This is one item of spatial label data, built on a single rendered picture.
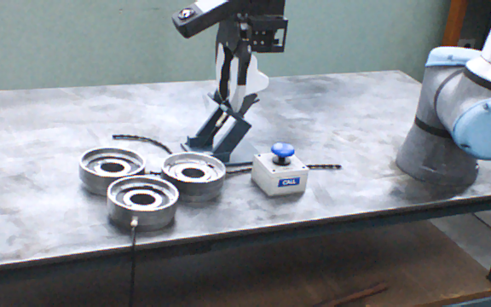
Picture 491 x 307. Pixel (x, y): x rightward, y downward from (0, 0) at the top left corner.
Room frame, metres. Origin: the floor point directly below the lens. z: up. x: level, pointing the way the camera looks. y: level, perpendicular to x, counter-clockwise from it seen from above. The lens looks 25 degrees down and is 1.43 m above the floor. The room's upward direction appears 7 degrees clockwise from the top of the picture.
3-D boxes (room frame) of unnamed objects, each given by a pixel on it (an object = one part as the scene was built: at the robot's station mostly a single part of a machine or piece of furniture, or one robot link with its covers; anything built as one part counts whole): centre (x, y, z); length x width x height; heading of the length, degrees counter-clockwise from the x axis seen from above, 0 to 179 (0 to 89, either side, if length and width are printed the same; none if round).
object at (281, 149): (1.21, -0.05, 0.85); 0.04 x 0.04 x 0.05
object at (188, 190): (1.16, 0.09, 0.82); 0.10 x 0.10 x 0.04
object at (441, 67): (1.36, -0.35, 0.97); 0.13 x 0.12 x 0.14; 9
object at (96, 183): (1.14, 0.22, 0.82); 0.10 x 0.10 x 0.04
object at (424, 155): (1.37, -0.35, 0.85); 0.15 x 0.15 x 0.10
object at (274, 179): (1.21, -0.06, 0.82); 0.08 x 0.07 x 0.05; 118
